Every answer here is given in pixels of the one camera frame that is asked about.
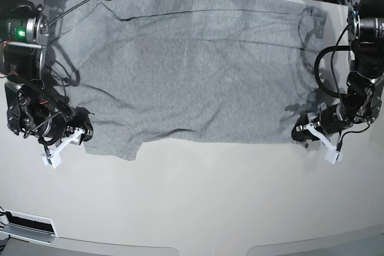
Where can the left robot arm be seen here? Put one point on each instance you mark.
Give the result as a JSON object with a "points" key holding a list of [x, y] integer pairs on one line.
{"points": [[362, 101]]}

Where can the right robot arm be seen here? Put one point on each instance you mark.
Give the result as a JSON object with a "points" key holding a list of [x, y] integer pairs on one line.
{"points": [[32, 109]]}

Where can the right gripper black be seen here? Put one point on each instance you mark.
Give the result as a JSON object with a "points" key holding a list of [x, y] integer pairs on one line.
{"points": [[59, 127]]}

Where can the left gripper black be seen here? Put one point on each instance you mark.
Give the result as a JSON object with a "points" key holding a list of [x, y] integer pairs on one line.
{"points": [[327, 120]]}

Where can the grey t-shirt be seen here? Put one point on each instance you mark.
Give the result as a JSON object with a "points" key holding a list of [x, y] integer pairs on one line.
{"points": [[212, 71]]}

